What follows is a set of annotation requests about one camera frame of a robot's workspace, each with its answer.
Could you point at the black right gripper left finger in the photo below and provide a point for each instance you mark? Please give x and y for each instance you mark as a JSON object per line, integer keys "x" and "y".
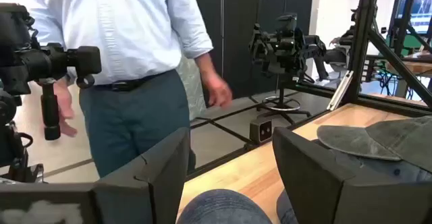
{"x": 152, "y": 183}

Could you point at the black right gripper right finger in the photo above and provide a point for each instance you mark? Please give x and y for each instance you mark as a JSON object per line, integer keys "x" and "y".
{"x": 320, "y": 190}

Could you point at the grey-green baseball cap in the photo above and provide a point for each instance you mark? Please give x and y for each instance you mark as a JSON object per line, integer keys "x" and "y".
{"x": 354, "y": 141}

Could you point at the blue denim bucket hat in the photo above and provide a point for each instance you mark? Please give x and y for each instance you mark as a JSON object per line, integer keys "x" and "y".
{"x": 388, "y": 171}

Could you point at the blue denim baseball cap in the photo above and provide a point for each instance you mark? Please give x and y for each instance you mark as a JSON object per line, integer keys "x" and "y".
{"x": 222, "y": 207}

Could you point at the silver aluminium bar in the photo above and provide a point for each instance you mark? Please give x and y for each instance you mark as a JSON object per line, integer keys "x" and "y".
{"x": 340, "y": 90}

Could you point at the person's hand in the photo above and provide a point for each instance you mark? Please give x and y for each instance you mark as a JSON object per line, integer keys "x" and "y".
{"x": 67, "y": 116}
{"x": 217, "y": 89}

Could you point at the black office chair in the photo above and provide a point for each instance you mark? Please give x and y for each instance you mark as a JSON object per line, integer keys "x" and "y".
{"x": 337, "y": 57}

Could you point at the person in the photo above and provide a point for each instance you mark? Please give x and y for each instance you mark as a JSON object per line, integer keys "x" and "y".
{"x": 135, "y": 31}

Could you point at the wooden desk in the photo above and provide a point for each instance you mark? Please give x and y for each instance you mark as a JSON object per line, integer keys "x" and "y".
{"x": 416, "y": 65}

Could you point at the black cabinet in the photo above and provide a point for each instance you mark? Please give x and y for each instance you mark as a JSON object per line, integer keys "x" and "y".
{"x": 256, "y": 8}

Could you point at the computer monitor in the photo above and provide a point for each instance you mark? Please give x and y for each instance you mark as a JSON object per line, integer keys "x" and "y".
{"x": 420, "y": 11}

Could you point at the small black stereo camera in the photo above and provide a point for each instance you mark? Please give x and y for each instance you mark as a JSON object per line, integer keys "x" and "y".
{"x": 260, "y": 131}

